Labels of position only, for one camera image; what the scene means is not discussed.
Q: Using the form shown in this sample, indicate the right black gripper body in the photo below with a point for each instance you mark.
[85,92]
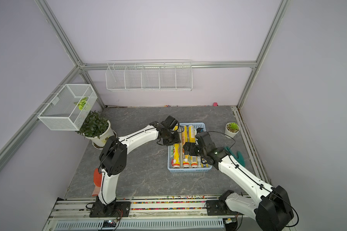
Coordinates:
[194,150]

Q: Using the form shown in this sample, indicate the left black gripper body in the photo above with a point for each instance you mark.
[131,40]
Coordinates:
[172,138]

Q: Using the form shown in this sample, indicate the light blue plastic basket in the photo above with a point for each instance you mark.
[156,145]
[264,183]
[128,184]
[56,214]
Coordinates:
[190,169]

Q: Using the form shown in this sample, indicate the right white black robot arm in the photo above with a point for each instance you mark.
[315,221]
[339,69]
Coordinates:
[269,206]

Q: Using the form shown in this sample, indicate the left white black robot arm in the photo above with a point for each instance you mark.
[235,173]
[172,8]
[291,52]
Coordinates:
[113,158]

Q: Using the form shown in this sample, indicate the small white potted succulent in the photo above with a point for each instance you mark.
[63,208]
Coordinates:
[231,130]

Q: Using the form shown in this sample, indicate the green work glove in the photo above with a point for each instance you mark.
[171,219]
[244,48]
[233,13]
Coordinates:
[238,156]

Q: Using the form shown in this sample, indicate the large potted green plant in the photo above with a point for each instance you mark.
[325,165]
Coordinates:
[96,128]

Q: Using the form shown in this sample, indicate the red orange work glove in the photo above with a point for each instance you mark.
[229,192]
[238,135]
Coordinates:
[97,180]

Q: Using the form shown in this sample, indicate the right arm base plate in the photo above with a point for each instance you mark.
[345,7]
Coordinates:
[219,207]

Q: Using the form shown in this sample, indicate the white wire shelf back wall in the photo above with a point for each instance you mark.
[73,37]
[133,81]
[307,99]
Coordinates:
[149,75]

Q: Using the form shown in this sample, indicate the green leaf in wire basket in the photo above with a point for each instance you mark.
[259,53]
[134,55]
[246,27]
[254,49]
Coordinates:
[83,104]

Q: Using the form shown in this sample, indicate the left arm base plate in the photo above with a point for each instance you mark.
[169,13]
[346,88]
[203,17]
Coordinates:
[116,209]

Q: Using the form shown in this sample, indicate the white wire basket left wall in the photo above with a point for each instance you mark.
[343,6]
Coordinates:
[61,114]

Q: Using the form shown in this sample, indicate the aluminium rail frame front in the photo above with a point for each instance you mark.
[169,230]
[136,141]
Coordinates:
[151,213]

